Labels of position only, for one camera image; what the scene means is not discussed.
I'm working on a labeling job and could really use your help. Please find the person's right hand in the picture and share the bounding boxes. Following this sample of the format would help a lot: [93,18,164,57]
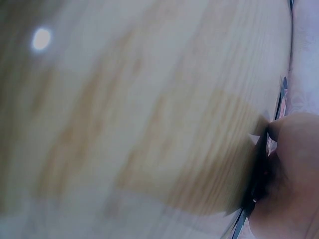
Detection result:
[249,112,319,239]

